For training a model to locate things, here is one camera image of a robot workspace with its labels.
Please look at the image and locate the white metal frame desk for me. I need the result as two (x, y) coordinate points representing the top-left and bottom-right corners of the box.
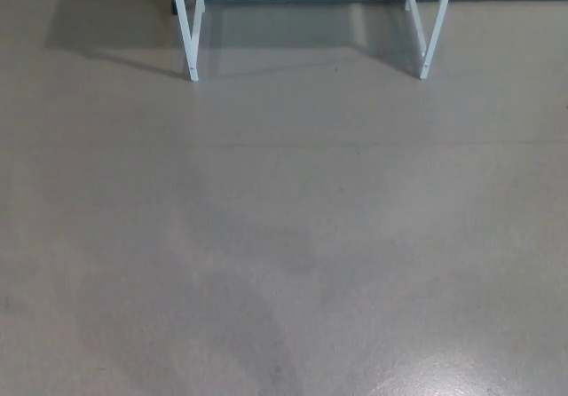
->
(168, 0), (454, 82)

